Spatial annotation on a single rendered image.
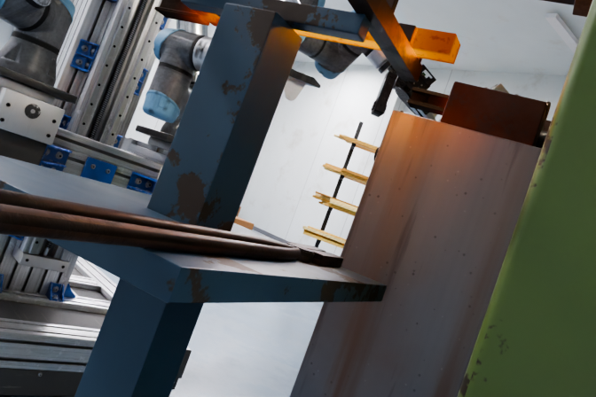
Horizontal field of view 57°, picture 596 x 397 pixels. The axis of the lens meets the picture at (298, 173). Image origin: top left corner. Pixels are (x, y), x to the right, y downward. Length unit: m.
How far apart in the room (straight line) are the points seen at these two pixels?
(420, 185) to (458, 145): 0.07
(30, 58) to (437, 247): 1.14
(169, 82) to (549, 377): 0.92
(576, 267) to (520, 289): 0.04
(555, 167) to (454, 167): 0.29
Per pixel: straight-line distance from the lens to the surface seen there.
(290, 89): 1.12
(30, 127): 1.41
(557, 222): 0.44
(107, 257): 0.32
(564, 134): 0.45
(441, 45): 0.60
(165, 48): 1.20
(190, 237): 0.33
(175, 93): 1.17
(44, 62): 1.54
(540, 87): 8.65
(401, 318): 0.71
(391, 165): 0.73
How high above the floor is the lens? 0.75
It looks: 3 degrees up
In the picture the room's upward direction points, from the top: 20 degrees clockwise
